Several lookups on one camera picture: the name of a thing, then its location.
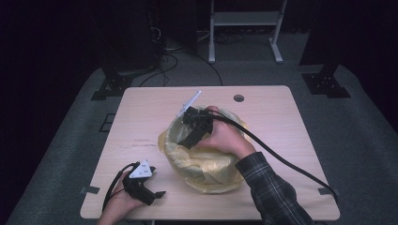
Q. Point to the pale yellow plastic bag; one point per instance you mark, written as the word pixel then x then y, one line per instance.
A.
pixel 203 168

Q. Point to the person's right hand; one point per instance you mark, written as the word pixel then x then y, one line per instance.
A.
pixel 226 139

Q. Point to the black stand base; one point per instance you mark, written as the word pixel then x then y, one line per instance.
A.
pixel 325 84
pixel 111 86

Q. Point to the white metal stand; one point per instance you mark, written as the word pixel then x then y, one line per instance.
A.
pixel 244 18

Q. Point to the person's left hand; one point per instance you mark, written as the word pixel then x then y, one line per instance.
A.
pixel 120 204

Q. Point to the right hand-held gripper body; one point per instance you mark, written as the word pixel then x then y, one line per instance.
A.
pixel 198 123

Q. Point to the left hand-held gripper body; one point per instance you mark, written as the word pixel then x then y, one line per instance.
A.
pixel 139 181

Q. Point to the dark equipment cabinet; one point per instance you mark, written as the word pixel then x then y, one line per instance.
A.
pixel 175 22

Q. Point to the grey tape piece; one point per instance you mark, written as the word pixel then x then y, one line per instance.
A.
pixel 328 191
pixel 90 189

